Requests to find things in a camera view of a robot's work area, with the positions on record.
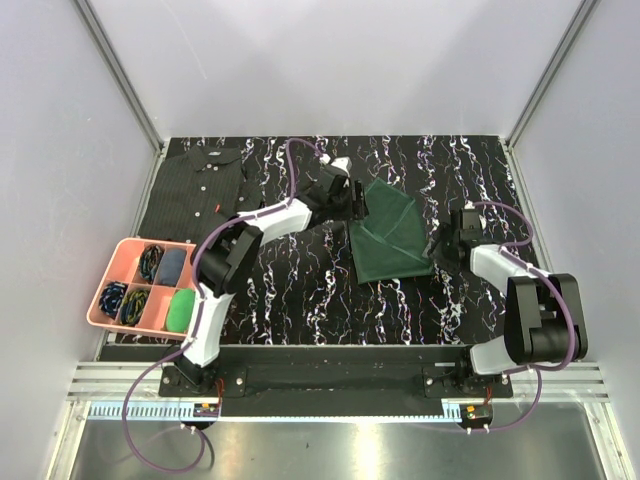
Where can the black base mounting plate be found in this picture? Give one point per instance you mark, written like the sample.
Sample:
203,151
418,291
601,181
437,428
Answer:
341,406

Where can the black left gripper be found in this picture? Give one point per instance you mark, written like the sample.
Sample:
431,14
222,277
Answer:
354,208

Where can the pink compartment tray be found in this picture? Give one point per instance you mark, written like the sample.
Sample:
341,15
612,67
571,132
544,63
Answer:
124,268

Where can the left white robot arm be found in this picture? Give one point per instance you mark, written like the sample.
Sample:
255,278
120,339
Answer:
224,261

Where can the green patterned rolled tie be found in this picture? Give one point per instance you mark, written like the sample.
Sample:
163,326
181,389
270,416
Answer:
149,262

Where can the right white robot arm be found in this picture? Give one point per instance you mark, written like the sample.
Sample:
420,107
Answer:
544,325

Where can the green cloth napkin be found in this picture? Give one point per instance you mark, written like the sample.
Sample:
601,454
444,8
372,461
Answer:
389,242

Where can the green rolled cloth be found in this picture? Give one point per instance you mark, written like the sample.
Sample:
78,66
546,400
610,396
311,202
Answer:
180,311

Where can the dark pinstriped shirt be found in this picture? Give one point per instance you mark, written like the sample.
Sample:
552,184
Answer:
193,192

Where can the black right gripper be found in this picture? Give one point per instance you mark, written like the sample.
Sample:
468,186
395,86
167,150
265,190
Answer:
435,251

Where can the yellow patterned rolled tie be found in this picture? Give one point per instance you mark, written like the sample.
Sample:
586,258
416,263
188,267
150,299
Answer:
132,307

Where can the blue patterned rolled tie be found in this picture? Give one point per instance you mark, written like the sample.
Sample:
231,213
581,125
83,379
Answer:
111,298

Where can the aluminium frame rail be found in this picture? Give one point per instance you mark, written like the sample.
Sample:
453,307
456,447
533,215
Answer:
580,382

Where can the navy folded cloth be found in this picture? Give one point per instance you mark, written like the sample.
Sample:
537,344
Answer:
170,267

